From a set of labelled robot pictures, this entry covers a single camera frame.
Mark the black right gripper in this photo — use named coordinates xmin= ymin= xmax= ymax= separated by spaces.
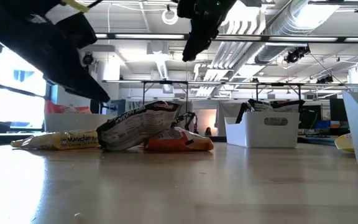
xmin=177 ymin=0 xmax=239 ymax=62

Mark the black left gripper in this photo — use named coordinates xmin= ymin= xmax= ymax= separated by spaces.
xmin=0 ymin=0 xmax=111 ymax=103

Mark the black Maruchan noodle pack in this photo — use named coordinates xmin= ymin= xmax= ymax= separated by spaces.
xmin=234 ymin=98 xmax=275 ymax=124
xmin=270 ymin=99 xmax=306 ymax=113
xmin=96 ymin=100 xmax=182 ymax=152

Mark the large bright window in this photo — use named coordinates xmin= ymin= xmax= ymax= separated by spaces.
xmin=0 ymin=46 xmax=48 ymax=130

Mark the white hanging cloth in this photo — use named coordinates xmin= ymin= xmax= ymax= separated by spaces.
xmin=215 ymin=101 xmax=246 ymax=137

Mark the yellow tape strip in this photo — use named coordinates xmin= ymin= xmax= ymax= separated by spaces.
xmin=61 ymin=0 xmax=90 ymax=14

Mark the blue box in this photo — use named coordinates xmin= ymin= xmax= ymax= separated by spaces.
xmin=314 ymin=120 xmax=332 ymax=129

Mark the white cable coil ring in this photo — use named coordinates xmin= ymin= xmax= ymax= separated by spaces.
xmin=161 ymin=6 xmax=179 ymax=26

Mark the black ceiling light rail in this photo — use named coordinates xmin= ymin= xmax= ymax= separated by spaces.
xmin=94 ymin=32 xmax=358 ymax=44

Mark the black metal frame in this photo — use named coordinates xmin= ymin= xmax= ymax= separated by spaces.
xmin=142 ymin=80 xmax=188 ymax=105
xmin=255 ymin=82 xmax=303 ymax=102

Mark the silver ventilation duct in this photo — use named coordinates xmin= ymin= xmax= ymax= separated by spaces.
xmin=255 ymin=0 xmax=351 ymax=65

